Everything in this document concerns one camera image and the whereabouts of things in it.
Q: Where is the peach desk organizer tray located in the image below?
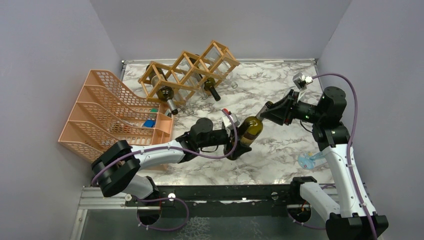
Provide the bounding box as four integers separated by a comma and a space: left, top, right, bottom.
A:
139, 104, 176, 172

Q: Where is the blue white packaged item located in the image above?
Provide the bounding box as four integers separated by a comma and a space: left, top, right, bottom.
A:
297, 151, 327, 170

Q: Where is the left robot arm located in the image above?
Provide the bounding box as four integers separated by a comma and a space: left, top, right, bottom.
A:
91, 117, 252, 206

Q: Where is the wooden wine rack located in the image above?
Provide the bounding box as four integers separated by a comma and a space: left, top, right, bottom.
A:
138, 40, 239, 106

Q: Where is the green wine bottle front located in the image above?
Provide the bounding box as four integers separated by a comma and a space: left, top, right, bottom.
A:
147, 67, 179, 115

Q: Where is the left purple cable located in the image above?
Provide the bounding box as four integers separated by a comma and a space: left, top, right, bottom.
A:
91, 109, 239, 187

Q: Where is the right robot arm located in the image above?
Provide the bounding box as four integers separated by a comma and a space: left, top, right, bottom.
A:
260, 86, 389, 240

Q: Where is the dark green wine bottle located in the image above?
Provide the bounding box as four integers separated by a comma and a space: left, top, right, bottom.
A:
189, 57, 221, 102

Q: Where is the blue small object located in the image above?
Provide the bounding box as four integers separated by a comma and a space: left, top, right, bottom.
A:
142, 119, 156, 128

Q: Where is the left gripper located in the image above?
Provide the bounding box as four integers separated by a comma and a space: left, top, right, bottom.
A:
198, 126, 252, 157

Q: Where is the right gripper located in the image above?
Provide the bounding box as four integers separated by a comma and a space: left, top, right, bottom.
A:
261, 89, 325, 126

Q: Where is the peach plastic file rack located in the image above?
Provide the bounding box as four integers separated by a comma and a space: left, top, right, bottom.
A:
58, 69, 160, 162

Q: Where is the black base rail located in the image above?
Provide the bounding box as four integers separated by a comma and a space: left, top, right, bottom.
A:
79, 183, 339, 220

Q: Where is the clear square glass bottle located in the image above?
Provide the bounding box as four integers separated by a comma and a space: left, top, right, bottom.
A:
205, 47, 240, 89

